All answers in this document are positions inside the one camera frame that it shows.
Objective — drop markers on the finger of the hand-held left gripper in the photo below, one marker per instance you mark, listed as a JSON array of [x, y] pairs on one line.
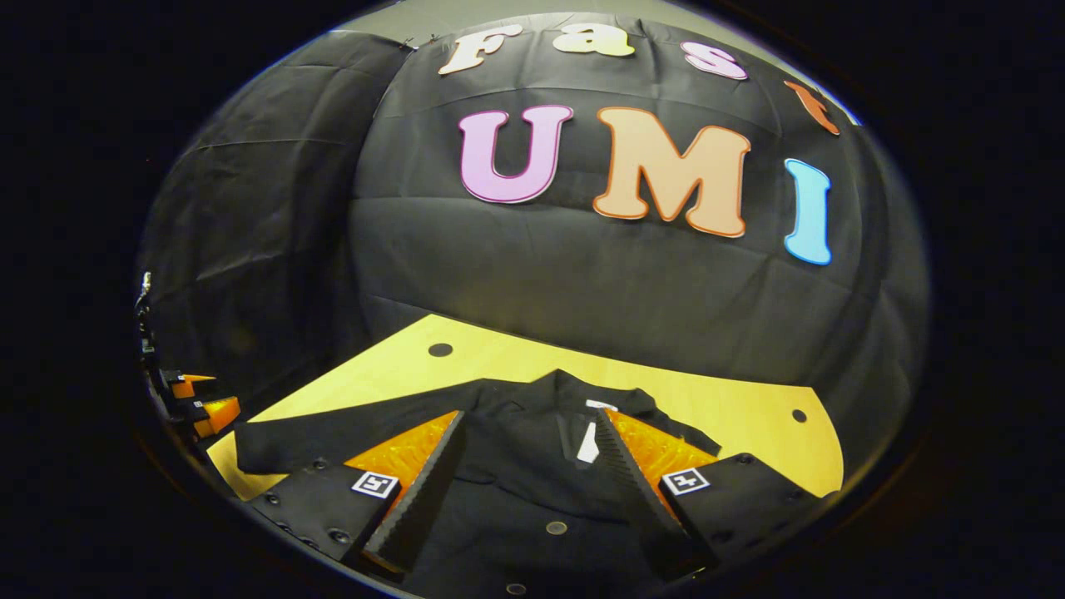
[[183, 387], [218, 414]]

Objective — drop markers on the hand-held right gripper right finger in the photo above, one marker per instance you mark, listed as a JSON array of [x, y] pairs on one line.
[[632, 491]]

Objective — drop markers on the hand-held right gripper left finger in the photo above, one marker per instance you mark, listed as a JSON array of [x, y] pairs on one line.
[[424, 499]]

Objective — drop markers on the black button-up shirt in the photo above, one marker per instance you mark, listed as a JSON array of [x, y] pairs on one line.
[[516, 491]]

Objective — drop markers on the black backdrop cloth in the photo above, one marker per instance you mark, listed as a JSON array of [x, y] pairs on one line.
[[582, 283]]

